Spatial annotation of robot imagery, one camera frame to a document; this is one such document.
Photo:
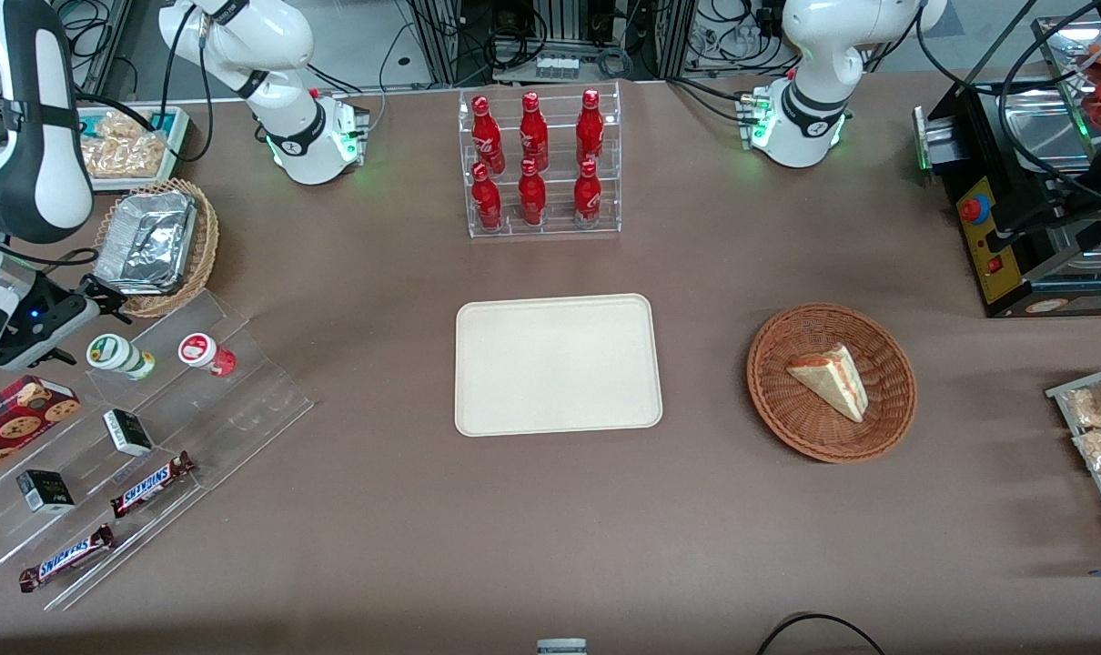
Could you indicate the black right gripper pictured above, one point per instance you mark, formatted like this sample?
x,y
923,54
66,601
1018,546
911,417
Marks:
x,y
98,293

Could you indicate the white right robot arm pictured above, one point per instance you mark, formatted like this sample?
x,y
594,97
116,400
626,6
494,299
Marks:
x,y
307,146

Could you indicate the aluminium foil tray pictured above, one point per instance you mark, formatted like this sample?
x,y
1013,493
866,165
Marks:
x,y
146,238

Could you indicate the beige plastic tray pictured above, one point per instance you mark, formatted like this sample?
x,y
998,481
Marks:
x,y
558,364

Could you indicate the red plaid cookie box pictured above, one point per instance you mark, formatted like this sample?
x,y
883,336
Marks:
x,y
14,420

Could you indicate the small black box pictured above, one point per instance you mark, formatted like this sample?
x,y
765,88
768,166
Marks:
x,y
128,433
45,492

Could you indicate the brown snickers bar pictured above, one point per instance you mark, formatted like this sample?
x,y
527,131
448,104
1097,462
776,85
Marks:
x,y
66,558
150,485

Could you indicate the oval tan wicker basket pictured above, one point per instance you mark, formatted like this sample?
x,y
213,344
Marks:
x,y
207,246

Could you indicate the clear acrylic stepped display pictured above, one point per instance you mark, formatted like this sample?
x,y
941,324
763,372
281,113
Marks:
x,y
241,400

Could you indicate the white plastic snack bin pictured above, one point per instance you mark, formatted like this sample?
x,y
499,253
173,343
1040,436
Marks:
x,y
179,136

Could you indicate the teal snack packet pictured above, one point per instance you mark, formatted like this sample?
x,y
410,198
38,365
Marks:
x,y
161,122

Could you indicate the red cola bottle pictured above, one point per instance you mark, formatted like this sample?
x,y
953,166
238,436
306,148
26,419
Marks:
x,y
533,132
588,196
488,136
487,202
532,198
590,127

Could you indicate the clear acrylic bottle rack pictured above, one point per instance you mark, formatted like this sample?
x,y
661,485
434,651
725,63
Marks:
x,y
560,196

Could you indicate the white power strip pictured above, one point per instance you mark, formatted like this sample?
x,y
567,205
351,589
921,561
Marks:
x,y
558,66

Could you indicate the small grey device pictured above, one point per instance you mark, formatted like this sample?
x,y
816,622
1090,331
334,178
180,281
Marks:
x,y
561,648

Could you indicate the round brown wicker basket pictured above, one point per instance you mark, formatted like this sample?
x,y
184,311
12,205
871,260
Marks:
x,y
787,409

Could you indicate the triangular sandwich wedge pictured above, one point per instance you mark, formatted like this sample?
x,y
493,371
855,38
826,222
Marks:
x,y
834,382

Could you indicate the red emergency stop button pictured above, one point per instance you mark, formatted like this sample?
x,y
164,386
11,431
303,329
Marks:
x,y
974,209

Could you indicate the black metal machine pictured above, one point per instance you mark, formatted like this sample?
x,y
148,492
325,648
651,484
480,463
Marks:
x,y
1015,246

